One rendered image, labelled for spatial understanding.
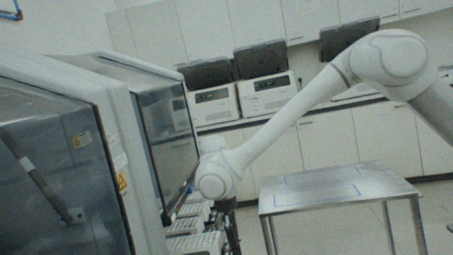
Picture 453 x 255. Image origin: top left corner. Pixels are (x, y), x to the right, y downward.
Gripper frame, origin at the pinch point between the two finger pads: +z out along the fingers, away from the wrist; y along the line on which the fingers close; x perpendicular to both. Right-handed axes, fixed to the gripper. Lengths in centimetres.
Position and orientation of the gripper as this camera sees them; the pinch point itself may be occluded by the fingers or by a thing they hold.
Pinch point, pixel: (236, 253)
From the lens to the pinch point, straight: 130.4
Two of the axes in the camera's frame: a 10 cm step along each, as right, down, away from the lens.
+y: -1.1, 1.9, -9.8
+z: 2.1, 9.6, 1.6
